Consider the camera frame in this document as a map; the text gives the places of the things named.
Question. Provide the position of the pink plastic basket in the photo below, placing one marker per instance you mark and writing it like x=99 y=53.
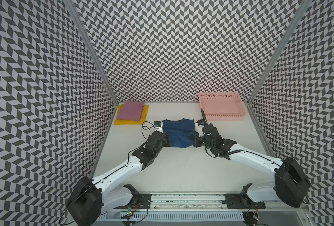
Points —
x=222 y=106

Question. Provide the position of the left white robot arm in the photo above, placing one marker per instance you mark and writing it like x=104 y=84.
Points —
x=90 y=198

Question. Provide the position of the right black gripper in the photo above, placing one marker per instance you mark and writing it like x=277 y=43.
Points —
x=195 y=140

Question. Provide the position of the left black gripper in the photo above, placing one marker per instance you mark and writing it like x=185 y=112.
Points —
x=165 y=138

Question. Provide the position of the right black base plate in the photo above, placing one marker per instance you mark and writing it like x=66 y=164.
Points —
x=237 y=201

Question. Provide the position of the blue mickey t-shirt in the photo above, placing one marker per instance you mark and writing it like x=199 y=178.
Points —
x=180 y=132

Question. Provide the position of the aluminium front rail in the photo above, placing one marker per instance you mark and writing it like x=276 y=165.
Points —
x=206 y=207

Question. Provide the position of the folded yellow t-shirt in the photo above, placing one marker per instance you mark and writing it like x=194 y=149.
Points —
x=131 y=122

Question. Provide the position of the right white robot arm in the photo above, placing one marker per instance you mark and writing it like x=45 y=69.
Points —
x=289 y=184

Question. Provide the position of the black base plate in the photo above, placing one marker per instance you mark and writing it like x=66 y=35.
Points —
x=140 y=201
x=237 y=201

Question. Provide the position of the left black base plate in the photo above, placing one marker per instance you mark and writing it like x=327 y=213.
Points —
x=140 y=201

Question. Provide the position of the folded pink t-shirt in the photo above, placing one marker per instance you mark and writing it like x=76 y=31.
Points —
x=131 y=111

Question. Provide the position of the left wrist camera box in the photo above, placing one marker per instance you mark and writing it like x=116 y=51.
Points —
x=158 y=125

